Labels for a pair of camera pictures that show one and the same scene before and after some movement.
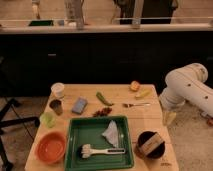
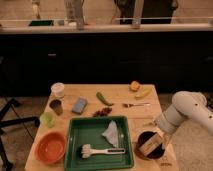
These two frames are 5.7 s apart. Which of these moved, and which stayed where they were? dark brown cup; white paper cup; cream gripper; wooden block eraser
Moved: cream gripper
Stayed: white paper cup; dark brown cup; wooden block eraser
